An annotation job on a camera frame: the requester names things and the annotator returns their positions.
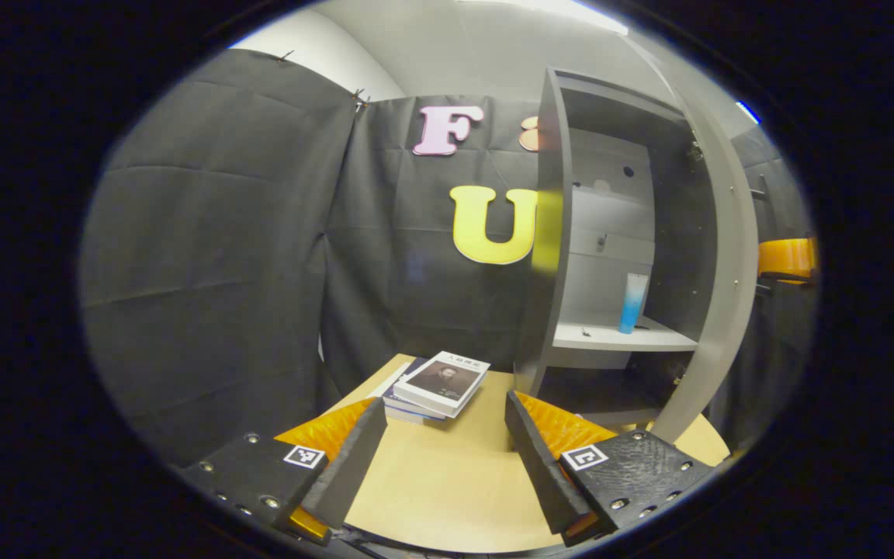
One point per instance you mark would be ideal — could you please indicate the blue cover book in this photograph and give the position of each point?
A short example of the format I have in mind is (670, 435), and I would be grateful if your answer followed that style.
(404, 407)

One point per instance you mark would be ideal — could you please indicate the black backdrop cloth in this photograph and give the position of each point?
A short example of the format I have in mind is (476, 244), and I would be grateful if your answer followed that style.
(261, 248)

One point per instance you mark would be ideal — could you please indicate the white portrait cover book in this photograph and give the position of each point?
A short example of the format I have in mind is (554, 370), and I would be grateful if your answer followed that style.
(443, 380)

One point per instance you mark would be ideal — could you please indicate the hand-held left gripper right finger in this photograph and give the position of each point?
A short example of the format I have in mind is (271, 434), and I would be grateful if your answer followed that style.
(540, 466)

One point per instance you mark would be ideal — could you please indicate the grey cabinet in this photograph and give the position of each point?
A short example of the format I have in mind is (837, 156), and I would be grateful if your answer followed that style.
(610, 233)

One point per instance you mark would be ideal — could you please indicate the blue and white bottle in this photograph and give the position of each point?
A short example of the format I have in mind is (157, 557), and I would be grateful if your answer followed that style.
(633, 304)

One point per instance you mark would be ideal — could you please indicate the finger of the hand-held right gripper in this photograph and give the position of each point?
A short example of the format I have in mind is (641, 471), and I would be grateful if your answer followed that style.
(788, 258)

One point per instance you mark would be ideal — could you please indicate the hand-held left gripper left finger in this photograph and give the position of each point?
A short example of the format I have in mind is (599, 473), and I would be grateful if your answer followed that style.
(350, 466)

